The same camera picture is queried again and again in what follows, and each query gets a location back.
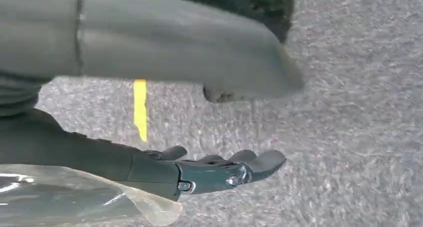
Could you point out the yellow floor tape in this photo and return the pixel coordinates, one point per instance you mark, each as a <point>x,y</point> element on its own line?
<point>140,110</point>

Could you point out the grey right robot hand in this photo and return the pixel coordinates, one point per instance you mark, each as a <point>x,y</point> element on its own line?
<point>165,43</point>

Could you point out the clear plastic film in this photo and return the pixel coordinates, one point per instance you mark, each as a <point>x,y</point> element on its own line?
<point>66,202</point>

